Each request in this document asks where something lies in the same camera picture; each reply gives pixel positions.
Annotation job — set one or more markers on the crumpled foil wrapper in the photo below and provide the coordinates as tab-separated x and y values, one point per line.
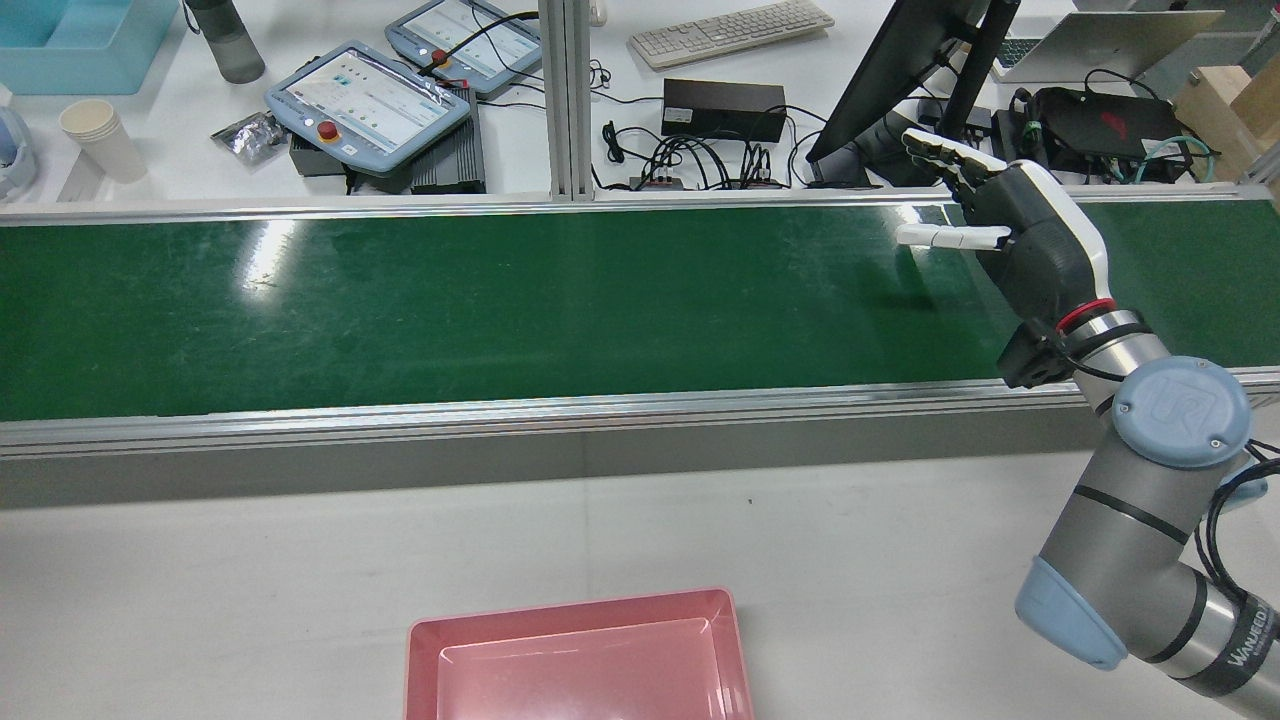
250	138

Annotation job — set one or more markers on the black bag with red logo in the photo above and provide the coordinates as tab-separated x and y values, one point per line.
1110	125

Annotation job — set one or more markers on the black power box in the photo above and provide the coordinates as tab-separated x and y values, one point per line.
720	108

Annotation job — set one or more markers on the dark water bottle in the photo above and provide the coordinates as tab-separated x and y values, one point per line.
228	45

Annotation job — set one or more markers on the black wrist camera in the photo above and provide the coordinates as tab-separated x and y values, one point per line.
1030	360

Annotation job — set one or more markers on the pink plastic box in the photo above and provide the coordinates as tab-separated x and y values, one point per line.
580	680

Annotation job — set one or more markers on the aluminium profile post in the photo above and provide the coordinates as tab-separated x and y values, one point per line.
565	100

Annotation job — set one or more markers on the black finned electronics box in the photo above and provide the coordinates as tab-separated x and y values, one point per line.
455	160

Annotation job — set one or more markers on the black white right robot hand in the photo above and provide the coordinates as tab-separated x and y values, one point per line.
1040	240

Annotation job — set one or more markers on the green conveyor belt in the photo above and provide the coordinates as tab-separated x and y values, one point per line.
500	310

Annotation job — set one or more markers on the white blue appliance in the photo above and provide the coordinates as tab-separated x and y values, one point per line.
12	150

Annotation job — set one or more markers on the white keyboard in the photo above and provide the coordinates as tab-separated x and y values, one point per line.
730	32

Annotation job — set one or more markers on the large grey teach pendant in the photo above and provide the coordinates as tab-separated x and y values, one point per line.
370	105

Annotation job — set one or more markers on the light blue plastic bin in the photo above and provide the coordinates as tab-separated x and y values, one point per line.
80	60

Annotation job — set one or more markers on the silver laptop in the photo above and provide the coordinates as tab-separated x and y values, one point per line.
1110	45

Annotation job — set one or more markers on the black monitor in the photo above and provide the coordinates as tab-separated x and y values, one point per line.
900	60

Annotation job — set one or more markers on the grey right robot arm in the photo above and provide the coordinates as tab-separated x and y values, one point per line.
1130	520

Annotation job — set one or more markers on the stacked paper cups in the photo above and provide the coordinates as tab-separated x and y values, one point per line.
100	140

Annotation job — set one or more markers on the wooden box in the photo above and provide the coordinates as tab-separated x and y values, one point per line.
1225	110

